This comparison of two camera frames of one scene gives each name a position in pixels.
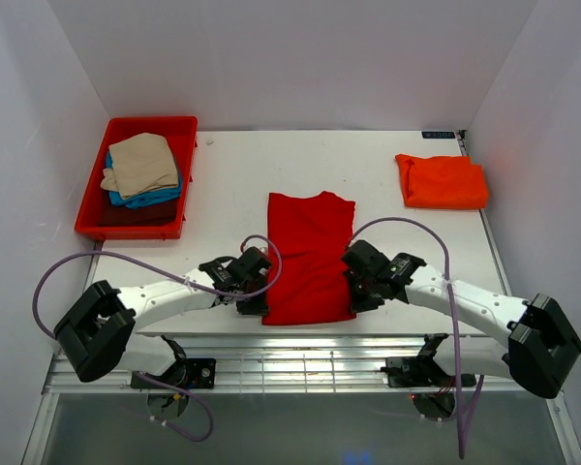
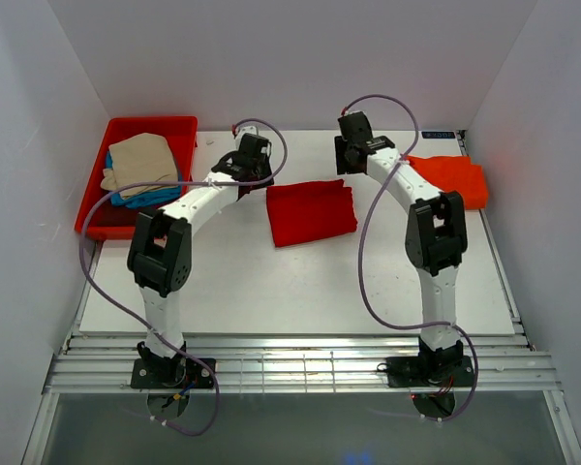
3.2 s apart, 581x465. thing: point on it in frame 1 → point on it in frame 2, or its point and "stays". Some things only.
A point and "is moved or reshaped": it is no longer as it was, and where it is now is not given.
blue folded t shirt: x=143 y=199 stays
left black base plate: x=190 y=373 stays
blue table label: x=438 y=135 stays
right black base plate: x=423 y=372 stays
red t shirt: x=311 y=233 is moved or reshaped
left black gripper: x=258 y=307 → x=264 y=184
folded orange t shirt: x=442 y=181 stays
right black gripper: x=358 y=304 → x=341 y=166
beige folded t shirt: x=140 y=164 stays
